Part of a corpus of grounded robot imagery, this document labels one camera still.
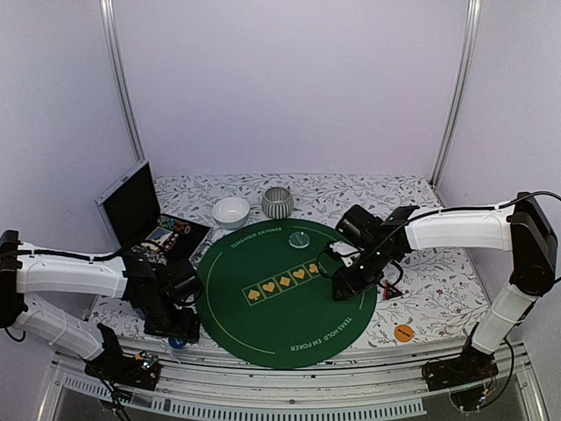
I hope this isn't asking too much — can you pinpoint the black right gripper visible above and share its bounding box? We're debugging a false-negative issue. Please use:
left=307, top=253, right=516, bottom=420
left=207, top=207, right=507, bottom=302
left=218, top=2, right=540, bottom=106
left=331, top=241, right=395, bottom=301

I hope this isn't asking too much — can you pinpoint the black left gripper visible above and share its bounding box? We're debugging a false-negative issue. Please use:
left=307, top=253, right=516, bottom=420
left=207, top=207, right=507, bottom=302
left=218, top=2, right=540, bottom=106
left=144, top=294, right=202, bottom=342

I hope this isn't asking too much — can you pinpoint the blue small blind button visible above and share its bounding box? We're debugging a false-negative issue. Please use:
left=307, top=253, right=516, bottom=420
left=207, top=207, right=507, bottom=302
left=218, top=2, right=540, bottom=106
left=168, top=337, right=187, bottom=349

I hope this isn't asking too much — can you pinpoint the clear acrylic dealer button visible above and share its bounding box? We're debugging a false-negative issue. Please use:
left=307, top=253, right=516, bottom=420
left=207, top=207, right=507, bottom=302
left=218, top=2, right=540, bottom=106
left=288, top=231, right=310, bottom=249

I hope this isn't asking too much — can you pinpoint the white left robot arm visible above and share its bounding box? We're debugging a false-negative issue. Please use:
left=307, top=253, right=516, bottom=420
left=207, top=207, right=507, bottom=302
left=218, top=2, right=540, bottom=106
left=1, top=230, right=202, bottom=381

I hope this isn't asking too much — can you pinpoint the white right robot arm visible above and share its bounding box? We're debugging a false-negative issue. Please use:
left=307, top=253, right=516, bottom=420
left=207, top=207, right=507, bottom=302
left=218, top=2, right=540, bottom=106
left=324, top=191, right=560, bottom=382

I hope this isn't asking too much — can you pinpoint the black triangular all-in marker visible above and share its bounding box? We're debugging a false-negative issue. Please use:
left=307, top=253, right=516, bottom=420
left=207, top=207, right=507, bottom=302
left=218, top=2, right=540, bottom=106
left=383, top=282, right=403, bottom=301

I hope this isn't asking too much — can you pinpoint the orange big blind button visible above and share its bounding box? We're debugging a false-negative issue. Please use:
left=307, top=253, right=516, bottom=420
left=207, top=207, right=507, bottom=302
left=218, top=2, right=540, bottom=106
left=394, top=325, right=415, bottom=343

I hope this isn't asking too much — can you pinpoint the floral white tablecloth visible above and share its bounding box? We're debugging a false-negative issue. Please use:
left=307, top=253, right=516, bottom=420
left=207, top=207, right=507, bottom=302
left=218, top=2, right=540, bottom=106
left=82, top=174, right=494, bottom=351

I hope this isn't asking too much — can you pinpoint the boxed card deck in case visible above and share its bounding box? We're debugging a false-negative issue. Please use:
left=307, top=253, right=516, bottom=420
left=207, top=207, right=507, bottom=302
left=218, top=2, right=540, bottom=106
left=146, top=227, right=173, bottom=245

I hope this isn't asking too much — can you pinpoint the poker chip row upper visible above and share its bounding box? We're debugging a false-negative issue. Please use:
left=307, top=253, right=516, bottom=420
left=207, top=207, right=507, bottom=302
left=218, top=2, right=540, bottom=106
left=158, top=215, right=191, bottom=235

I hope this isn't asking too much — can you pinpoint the round green poker mat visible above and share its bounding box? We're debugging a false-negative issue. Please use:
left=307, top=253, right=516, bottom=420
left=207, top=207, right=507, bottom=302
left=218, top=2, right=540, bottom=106
left=196, top=218, right=377, bottom=369

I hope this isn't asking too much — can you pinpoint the aluminium poker chip case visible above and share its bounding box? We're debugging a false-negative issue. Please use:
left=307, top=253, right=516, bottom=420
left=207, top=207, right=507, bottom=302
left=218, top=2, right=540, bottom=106
left=96, top=160, right=210, bottom=264

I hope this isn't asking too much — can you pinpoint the striped grey ceramic cup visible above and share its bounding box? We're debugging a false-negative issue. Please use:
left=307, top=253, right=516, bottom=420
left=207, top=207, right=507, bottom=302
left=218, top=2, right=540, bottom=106
left=261, top=187, right=294, bottom=219

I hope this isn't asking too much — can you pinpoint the white ceramic bowl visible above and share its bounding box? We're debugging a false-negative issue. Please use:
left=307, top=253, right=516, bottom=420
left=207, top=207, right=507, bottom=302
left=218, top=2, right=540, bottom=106
left=211, top=197, right=250, bottom=231

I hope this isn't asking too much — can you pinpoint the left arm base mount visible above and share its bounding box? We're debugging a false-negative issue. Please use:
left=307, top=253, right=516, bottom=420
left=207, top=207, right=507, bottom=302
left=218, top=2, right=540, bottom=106
left=84, top=351, right=161, bottom=391

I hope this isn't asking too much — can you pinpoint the right aluminium frame post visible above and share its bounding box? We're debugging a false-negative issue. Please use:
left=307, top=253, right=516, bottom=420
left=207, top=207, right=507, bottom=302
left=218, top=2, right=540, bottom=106
left=430, top=0, right=482, bottom=190

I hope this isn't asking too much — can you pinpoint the aluminium frame post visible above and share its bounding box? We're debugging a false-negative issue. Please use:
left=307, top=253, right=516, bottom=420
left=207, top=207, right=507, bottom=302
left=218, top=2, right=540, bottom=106
left=430, top=0, right=482, bottom=190
left=99, top=0, right=146, bottom=161

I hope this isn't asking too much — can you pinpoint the left aluminium frame post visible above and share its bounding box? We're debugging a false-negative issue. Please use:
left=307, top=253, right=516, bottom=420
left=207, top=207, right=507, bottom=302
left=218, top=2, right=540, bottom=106
left=99, top=0, right=146, bottom=161

